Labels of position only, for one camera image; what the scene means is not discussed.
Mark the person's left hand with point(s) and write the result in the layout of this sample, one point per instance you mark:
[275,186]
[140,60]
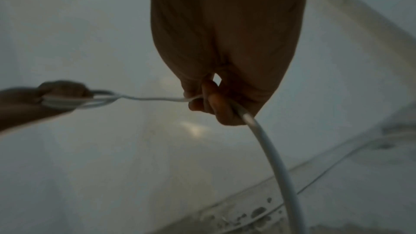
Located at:
[48,102]

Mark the person's right hand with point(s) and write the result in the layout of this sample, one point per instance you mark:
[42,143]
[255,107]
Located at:
[227,22]

